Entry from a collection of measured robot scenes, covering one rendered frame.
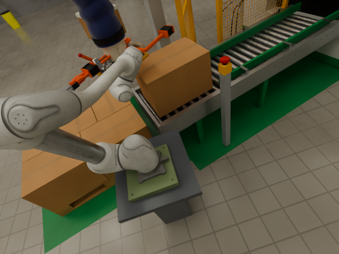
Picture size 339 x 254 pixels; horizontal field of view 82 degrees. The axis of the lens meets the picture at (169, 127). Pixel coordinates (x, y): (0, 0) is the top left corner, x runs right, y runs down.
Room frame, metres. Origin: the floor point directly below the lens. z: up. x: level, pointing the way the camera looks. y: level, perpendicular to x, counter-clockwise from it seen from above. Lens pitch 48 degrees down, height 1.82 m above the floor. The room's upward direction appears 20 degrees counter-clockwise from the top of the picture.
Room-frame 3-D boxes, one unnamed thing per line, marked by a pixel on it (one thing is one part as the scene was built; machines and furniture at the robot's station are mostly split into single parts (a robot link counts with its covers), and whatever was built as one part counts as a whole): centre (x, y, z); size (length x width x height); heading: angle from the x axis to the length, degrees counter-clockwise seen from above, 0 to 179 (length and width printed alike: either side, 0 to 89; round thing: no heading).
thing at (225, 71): (1.12, -0.52, 0.50); 0.07 x 0.07 x 1.00; 14
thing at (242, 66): (1.57, -1.39, 0.60); 1.60 x 0.11 x 0.09; 104
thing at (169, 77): (1.54, -0.19, 0.75); 0.60 x 0.40 x 0.40; 103
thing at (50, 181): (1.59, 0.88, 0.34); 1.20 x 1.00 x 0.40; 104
